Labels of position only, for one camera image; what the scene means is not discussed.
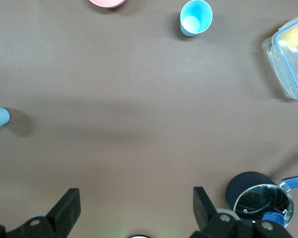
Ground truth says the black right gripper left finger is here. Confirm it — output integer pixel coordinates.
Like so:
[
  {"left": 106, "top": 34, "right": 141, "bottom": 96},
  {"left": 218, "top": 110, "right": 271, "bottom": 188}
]
[{"left": 0, "top": 187, "right": 81, "bottom": 238}]

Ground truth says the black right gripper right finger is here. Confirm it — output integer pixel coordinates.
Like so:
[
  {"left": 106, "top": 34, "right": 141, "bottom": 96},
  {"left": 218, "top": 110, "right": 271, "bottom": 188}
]
[{"left": 191, "top": 186, "right": 293, "bottom": 238}]

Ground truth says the blue cup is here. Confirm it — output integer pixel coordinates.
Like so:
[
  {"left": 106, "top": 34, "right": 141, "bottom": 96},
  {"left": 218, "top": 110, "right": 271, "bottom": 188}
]
[
  {"left": 180, "top": 0, "right": 214, "bottom": 38},
  {"left": 0, "top": 107, "right": 11, "bottom": 132}
]

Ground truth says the glass lid with blue knob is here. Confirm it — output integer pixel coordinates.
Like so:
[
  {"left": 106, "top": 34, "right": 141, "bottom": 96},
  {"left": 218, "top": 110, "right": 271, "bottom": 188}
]
[{"left": 233, "top": 183, "right": 295, "bottom": 228}]

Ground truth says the clear plastic container blue seal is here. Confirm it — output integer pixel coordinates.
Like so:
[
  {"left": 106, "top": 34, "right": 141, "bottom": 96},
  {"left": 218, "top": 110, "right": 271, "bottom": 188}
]
[{"left": 261, "top": 11, "right": 298, "bottom": 103}]

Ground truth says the yellow sponge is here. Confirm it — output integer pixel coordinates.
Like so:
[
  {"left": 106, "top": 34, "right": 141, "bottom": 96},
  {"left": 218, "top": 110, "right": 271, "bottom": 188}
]
[{"left": 279, "top": 21, "right": 298, "bottom": 50}]

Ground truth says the pink bowl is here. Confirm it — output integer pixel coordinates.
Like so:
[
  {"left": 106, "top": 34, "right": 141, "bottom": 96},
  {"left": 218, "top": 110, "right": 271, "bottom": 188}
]
[{"left": 88, "top": 0, "right": 127, "bottom": 9}]

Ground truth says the black pot with blue handle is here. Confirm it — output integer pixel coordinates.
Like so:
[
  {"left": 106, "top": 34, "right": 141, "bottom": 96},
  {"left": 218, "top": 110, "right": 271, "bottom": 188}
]
[{"left": 225, "top": 170, "right": 298, "bottom": 229}]

